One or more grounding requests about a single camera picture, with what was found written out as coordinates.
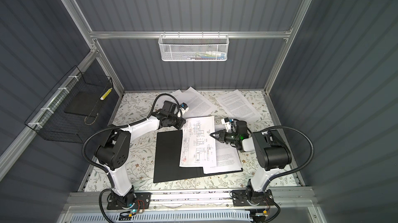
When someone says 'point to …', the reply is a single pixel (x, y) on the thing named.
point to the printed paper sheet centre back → (199, 106)
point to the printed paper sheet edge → (227, 159)
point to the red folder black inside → (168, 157)
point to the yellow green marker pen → (107, 93)
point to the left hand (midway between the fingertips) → (184, 120)
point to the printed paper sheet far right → (238, 108)
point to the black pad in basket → (85, 103)
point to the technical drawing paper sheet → (198, 148)
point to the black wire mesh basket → (50, 121)
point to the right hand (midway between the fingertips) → (213, 137)
